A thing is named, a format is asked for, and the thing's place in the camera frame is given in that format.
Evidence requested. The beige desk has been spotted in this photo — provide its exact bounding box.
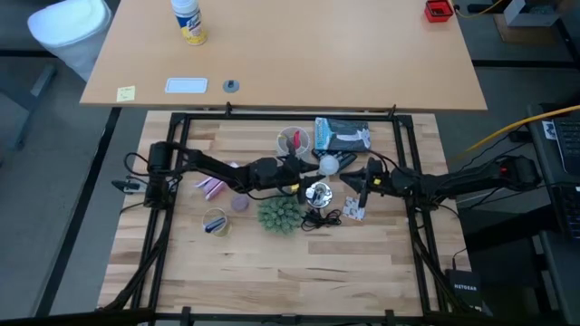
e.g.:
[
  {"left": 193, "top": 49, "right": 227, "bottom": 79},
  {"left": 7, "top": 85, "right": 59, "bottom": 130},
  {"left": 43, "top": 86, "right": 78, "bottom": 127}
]
[{"left": 80, "top": 0, "right": 488, "bottom": 112}]

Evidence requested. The brown cardboard box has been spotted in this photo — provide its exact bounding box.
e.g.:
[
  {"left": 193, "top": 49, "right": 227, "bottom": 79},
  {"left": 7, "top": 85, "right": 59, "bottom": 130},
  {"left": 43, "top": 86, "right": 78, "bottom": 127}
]
[{"left": 493, "top": 0, "right": 564, "bottom": 45}]

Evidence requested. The white rectangular card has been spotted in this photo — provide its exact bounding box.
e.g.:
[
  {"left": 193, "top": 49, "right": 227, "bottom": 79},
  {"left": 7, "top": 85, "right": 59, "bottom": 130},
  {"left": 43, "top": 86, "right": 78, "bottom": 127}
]
[{"left": 164, "top": 77, "right": 209, "bottom": 95}]

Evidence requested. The pink stapler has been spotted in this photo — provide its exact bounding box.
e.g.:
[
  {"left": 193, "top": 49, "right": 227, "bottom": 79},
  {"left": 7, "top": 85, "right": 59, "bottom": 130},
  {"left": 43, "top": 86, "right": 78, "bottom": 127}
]
[{"left": 194, "top": 174, "right": 230, "bottom": 202}]

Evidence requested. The black network router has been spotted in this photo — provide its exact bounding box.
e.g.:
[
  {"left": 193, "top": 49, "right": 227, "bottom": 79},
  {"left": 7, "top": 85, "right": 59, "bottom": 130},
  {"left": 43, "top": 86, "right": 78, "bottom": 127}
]
[{"left": 445, "top": 269, "right": 484, "bottom": 313}]

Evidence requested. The green succulent plant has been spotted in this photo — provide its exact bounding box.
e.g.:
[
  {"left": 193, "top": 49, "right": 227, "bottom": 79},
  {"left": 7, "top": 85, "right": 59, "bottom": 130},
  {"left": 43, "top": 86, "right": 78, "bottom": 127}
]
[{"left": 256, "top": 195, "right": 305, "bottom": 235}]

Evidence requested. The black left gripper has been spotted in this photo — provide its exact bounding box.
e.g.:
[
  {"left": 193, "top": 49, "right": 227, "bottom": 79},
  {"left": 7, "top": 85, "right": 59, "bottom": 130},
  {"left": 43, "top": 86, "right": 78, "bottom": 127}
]
[{"left": 275, "top": 153, "right": 321, "bottom": 205}]

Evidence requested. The white ribbed pen pot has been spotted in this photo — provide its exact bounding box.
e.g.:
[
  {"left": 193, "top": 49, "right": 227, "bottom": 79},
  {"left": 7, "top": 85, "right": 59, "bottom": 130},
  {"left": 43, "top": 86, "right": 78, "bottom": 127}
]
[{"left": 275, "top": 125, "right": 313, "bottom": 158}]

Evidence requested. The dark blue pen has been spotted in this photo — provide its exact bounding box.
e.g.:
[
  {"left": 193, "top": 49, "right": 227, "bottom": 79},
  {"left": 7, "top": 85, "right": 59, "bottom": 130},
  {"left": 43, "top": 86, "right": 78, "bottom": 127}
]
[{"left": 204, "top": 216, "right": 227, "bottom": 234}]

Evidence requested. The clear glass cup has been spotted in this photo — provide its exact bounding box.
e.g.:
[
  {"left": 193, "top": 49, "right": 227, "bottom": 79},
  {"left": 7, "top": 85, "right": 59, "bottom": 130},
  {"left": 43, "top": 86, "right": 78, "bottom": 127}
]
[{"left": 201, "top": 206, "right": 233, "bottom": 238}]

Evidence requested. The white round lightbulb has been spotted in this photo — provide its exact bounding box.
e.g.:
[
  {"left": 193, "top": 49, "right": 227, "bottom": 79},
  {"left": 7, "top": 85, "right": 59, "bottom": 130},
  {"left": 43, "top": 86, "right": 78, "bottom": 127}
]
[{"left": 318, "top": 154, "right": 341, "bottom": 177}]

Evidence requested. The black desk calculator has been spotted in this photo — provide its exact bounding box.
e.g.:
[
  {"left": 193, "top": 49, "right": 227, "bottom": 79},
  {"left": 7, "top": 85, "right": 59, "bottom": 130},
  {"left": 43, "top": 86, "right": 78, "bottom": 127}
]
[{"left": 312, "top": 149, "right": 358, "bottom": 172}]

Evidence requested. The chrome lamp socket base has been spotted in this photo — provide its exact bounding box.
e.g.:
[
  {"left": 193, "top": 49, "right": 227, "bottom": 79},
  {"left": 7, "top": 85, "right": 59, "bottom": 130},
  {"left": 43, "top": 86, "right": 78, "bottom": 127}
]
[{"left": 304, "top": 181, "right": 334, "bottom": 209}]

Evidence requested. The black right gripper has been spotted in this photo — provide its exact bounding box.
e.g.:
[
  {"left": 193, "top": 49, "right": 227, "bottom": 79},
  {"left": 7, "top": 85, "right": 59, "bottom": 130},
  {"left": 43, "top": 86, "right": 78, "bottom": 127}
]
[{"left": 339, "top": 157, "right": 394, "bottom": 210}]

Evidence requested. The red square box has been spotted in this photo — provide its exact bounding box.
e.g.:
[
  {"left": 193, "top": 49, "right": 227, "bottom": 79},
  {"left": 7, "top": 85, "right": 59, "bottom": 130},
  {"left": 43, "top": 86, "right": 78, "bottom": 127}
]
[{"left": 424, "top": 0, "right": 455, "bottom": 24}]

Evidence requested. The blue and black book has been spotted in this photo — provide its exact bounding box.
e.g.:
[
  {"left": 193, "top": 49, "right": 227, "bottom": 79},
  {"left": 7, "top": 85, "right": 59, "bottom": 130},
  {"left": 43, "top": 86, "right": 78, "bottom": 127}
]
[{"left": 314, "top": 116, "right": 372, "bottom": 153}]

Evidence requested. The white lined trash bin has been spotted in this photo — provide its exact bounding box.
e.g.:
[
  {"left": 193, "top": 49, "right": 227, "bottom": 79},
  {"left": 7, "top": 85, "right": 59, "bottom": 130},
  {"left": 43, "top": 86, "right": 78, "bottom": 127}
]
[{"left": 26, "top": 0, "right": 113, "bottom": 82}]

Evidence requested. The patterned card pack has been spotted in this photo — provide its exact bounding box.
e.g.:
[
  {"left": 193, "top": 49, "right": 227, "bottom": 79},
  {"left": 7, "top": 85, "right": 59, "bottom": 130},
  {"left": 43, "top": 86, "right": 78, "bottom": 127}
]
[{"left": 342, "top": 195, "right": 367, "bottom": 222}]

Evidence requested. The coiled black cable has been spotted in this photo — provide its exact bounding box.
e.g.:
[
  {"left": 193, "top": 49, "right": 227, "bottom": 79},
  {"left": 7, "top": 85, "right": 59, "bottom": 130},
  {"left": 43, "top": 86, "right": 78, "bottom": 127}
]
[{"left": 299, "top": 208, "right": 343, "bottom": 232}]

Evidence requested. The thick yellow cable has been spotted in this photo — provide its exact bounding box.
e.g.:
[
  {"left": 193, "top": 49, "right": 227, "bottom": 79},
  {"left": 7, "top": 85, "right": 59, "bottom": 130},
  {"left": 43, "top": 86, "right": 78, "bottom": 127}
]
[{"left": 452, "top": 104, "right": 580, "bottom": 160}]

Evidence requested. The white yellow wipes canister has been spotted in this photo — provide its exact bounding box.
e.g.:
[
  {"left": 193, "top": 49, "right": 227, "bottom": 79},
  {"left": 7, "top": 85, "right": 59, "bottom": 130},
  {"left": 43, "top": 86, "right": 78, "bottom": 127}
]
[{"left": 170, "top": 0, "right": 208, "bottom": 46}]

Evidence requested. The black metal table frame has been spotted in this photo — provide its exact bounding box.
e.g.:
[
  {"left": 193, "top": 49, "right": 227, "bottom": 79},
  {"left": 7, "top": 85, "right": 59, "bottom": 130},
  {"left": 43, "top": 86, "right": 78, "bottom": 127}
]
[{"left": 94, "top": 102, "right": 486, "bottom": 326}]

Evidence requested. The purple round disc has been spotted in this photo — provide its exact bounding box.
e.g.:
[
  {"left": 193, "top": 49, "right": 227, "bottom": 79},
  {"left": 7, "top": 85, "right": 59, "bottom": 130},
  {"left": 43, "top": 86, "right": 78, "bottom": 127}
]
[{"left": 230, "top": 194, "right": 250, "bottom": 214}]

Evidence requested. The thin yellow cable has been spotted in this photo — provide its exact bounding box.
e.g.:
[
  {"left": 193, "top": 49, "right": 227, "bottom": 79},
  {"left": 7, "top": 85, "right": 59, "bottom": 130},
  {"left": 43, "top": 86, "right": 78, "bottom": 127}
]
[{"left": 452, "top": 0, "right": 507, "bottom": 19}]

